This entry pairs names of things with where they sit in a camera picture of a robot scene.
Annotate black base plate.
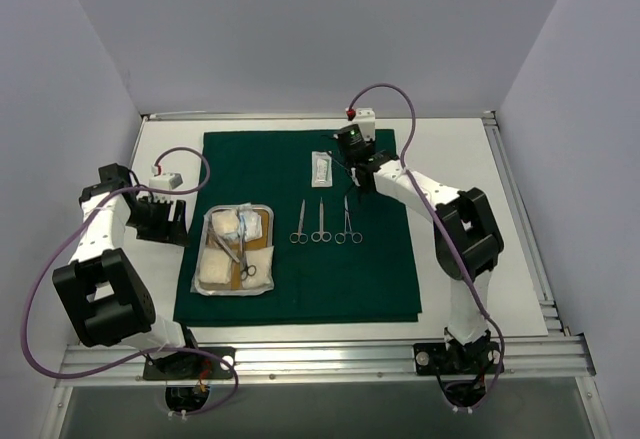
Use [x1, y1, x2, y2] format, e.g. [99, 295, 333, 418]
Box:
[412, 340, 504, 376]
[142, 352, 232, 381]

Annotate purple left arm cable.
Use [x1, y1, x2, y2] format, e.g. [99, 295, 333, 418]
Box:
[22, 146, 241, 416]

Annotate aluminium right side rail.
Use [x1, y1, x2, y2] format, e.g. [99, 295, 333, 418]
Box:
[482, 113, 570, 336]

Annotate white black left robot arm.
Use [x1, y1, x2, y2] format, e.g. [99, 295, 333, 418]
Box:
[52, 164, 202, 378]

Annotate stainless steel instrument tray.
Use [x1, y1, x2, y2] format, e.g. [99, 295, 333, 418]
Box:
[192, 203, 277, 298]

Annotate white gauze pad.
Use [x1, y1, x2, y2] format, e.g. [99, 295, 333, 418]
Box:
[198, 211, 276, 291]

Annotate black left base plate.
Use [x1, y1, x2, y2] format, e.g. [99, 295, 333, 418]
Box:
[142, 352, 232, 381]

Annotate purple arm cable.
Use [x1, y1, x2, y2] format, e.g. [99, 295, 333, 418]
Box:
[347, 82, 504, 408]
[22, 146, 241, 416]

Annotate steel instrument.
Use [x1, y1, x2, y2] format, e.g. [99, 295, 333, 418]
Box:
[207, 227, 240, 263]

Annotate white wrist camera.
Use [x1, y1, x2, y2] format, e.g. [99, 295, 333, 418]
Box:
[346, 108, 376, 142]
[148, 168, 183, 191]

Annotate aluminium rail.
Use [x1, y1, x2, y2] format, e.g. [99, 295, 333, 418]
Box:
[482, 113, 570, 336]
[54, 336, 596, 386]

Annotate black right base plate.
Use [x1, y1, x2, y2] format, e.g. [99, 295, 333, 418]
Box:
[412, 340, 504, 376]

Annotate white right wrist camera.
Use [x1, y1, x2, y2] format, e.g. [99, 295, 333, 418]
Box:
[346, 108, 376, 142]

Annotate white suture packet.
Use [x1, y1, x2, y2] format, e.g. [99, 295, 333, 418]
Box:
[311, 151, 333, 188]

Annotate aluminium front rail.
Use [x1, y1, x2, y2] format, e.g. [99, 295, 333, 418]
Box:
[54, 336, 596, 386]

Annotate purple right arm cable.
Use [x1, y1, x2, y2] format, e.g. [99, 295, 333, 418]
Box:
[347, 82, 504, 408]

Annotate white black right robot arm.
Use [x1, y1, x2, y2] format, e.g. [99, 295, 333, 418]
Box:
[333, 124, 504, 372]

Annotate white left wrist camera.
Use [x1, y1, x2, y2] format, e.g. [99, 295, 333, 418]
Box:
[148, 168, 183, 191]

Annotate dark green surgical cloth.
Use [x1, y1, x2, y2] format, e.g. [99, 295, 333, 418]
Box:
[174, 130, 422, 327]

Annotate steel scissors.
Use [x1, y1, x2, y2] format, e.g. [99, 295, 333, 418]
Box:
[311, 198, 332, 243]
[289, 200, 309, 244]

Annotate blue striped gauze packet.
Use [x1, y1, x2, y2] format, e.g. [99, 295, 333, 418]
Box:
[238, 204, 263, 242]

